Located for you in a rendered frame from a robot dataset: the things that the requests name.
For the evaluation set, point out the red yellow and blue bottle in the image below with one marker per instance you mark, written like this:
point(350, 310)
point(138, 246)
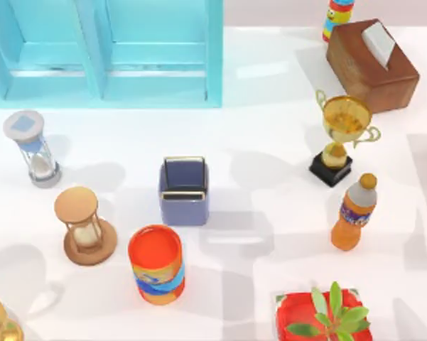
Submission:
point(335, 16)

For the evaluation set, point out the white tissue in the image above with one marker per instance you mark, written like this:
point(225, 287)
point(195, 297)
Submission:
point(378, 44)

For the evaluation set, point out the orange drink bottle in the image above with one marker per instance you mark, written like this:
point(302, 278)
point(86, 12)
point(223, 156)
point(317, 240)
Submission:
point(351, 220)

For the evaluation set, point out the wooden tissue box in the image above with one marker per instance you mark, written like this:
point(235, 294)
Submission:
point(362, 74)

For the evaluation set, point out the red square plant pot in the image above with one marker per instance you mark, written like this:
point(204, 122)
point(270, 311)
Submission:
point(291, 312)

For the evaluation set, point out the light blue rack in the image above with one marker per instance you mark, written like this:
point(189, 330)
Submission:
point(103, 53)

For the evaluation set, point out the gold trophy with black base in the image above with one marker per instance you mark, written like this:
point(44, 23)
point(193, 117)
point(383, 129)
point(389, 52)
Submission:
point(344, 117)

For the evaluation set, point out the orange and blue can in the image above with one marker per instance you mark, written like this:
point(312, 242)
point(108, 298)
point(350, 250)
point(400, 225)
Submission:
point(160, 273)

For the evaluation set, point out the wooden hourglass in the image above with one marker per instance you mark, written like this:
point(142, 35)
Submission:
point(77, 207)

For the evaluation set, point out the blue square pen holder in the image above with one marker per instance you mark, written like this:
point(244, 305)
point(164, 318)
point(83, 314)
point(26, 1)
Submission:
point(184, 209)

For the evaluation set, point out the green plant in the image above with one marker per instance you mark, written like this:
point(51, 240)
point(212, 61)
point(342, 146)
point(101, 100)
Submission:
point(335, 316)

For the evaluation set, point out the grey and blue hourglass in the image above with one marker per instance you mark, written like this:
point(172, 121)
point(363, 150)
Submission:
point(23, 126)

